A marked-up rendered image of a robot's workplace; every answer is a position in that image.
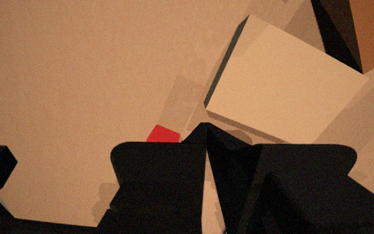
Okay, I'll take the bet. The red square block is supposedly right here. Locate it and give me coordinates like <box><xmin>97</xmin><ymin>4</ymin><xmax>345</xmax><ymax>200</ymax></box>
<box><xmin>146</xmin><ymin>125</ymin><xmax>180</xmax><ymax>142</ymax></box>

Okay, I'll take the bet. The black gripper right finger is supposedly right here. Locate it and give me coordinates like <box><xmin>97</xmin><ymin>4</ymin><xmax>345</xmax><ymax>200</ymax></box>
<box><xmin>205</xmin><ymin>122</ymin><xmax>357</xmax><ymax>234</ymax></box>

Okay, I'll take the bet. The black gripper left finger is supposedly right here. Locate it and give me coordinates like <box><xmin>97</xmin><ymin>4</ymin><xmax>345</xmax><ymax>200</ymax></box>
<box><xmin>110</xmin><ymin>122</ymin><xmax>207</xmax><ymax>214</ymax></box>

